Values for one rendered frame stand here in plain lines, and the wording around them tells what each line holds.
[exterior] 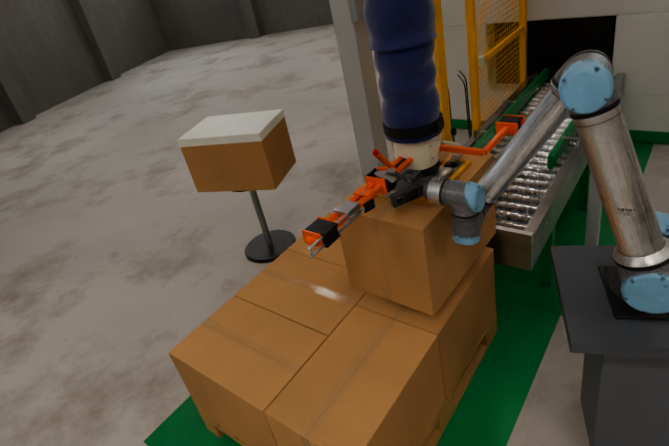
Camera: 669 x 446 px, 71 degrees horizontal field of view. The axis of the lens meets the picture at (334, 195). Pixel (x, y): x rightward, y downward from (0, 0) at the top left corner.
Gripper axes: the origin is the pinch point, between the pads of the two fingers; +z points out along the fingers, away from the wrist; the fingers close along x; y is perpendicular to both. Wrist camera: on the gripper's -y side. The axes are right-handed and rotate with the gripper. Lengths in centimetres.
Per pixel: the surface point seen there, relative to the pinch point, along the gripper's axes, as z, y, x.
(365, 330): 8, -14, -63
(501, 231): -20, 63, -58
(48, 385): 193, -95, -120
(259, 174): 132, 53, -45
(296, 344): 30, -34, -64
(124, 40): 1109, 528, -59
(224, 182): 157, 43, -50
